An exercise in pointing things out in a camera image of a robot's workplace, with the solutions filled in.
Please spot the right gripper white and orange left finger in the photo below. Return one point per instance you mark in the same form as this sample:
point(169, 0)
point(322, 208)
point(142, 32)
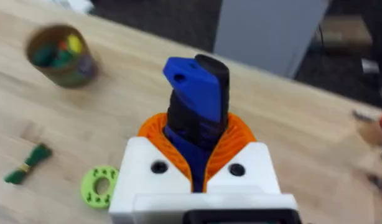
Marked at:
point(141, 174)

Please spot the right gripper white and orange right finger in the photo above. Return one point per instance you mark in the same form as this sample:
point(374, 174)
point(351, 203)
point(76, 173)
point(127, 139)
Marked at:
point(256, 168)

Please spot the green vegetable toy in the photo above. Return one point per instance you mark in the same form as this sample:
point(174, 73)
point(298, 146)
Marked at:
point(28, 163)

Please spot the green disc with holes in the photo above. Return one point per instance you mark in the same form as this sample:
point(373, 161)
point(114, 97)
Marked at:
point(98, 186)

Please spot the wooden block with red top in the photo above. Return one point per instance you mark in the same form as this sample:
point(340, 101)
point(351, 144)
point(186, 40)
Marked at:
point(376, 130)

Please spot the grey panel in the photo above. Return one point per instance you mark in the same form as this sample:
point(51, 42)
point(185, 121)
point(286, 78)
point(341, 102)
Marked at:
point(268, 34)

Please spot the tub of small toys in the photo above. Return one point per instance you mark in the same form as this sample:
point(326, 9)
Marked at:
point(61, 56)

